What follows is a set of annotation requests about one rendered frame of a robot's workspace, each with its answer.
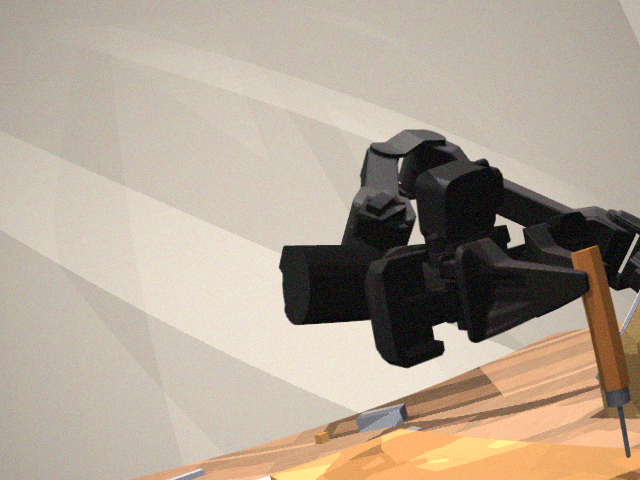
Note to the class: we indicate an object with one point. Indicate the brown wooden-handled awl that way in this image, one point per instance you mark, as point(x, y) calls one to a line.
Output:
point(605, 334)

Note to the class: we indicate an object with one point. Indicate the white flat bar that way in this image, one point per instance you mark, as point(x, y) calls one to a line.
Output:
point(414, 428)

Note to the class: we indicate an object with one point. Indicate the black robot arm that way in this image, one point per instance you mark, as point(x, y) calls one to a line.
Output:
point(456, 199)

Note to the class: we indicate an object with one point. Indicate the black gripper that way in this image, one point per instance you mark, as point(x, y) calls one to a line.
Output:
point(482, 285)

